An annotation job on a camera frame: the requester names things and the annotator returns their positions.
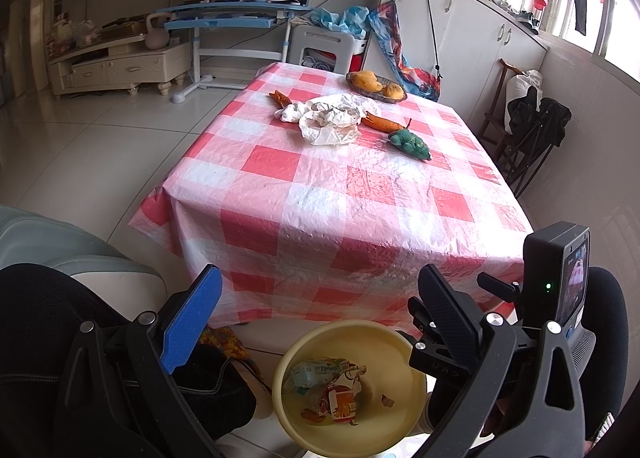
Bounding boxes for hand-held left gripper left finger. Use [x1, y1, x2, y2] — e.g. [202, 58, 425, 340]
[55, 264, 223, 458]

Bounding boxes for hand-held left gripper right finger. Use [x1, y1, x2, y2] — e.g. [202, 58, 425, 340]
[417, 264, 587, 458]

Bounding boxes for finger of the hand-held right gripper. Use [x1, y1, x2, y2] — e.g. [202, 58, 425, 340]
[407, 297, 474, 385]
[476, 271, 524, 307]

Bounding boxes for yellow plastic basin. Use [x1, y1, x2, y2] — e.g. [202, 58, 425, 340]
[272, 320, 431, 456]

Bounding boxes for red snack wrapper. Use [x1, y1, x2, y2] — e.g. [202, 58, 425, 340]
[300, 365, 368, 425]

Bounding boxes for blue green milk carton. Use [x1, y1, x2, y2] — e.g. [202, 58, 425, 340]
[282, 358, 351, 396]

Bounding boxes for orange carrot with stem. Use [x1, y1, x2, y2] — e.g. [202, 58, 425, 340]
[361, 112, 412, 133]

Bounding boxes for cream paper bag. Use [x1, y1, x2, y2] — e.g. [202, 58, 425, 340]
[299, 108, 362, 147]

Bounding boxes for yellow floral cloth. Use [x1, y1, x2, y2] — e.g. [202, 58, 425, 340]
[199, 327, 261, 374]

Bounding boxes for person's right leg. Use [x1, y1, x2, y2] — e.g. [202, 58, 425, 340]
[417, 265, 630, 458]

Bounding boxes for black folding chair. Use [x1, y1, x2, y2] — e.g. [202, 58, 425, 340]
[495, 85, 572, 199]

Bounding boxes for red white checked tablecloth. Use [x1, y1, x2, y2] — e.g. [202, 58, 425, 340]
[129, 62, 535, 339]

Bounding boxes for wooden chair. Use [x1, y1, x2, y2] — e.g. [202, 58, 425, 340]
[480, 58, 526, 163]

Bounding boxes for white sack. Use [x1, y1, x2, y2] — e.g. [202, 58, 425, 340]
[505, 70, 543, 103]

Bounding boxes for woven fruit basket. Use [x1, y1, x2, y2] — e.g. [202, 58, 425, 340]
[346, 72, 408, 103]

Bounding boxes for white low cabinet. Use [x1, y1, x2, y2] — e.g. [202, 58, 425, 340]
[362, 0, 550, 139]

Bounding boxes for white plastic bag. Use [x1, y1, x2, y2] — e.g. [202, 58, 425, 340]
[274, 94, 382, 125]

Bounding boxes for dark sneakers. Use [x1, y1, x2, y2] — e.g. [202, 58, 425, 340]
[492, 0, 541, 33]

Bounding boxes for white television cabinet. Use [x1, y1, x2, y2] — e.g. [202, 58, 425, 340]
[47, 32, 193, 97]

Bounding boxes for pale kettlebell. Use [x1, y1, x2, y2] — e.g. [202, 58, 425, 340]
[144, 14, 171, 50]

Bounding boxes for blue study desk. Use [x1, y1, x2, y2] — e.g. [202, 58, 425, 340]
[156, 0, 318, 103]

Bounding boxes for white plastic stool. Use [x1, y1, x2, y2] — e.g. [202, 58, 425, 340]
[287, 25, 368, 76]

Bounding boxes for light blue cloth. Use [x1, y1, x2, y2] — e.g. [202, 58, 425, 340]
[310, 6, 371, 38]

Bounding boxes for plastic bags on cabinet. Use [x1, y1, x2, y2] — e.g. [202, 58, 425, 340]
[47, 12, 98, 56]

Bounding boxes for colourful drawstring bag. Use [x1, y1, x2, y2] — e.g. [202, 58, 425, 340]
[367, 0, 443, 102]

